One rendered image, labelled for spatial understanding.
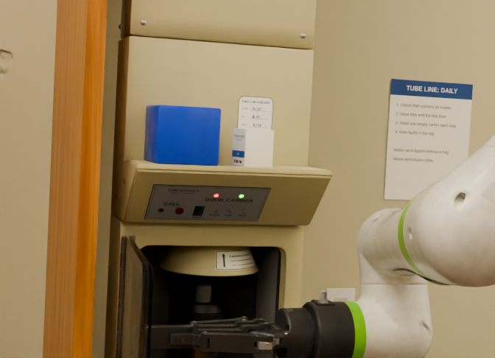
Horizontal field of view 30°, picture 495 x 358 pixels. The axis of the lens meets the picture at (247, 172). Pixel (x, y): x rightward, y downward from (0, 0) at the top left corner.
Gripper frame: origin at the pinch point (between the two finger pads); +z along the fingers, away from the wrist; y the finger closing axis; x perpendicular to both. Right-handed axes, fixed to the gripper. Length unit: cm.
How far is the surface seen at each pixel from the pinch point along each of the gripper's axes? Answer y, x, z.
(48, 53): -70, -42, 11
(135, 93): -26.4, -33.6, 1.0
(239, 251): -30.0, -7.4, -19.0
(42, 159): -70, -20, 12
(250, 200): -19.2, -17.3, -17.1
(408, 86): -69, -40, -69
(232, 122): -26.3, -29.8, -15.5
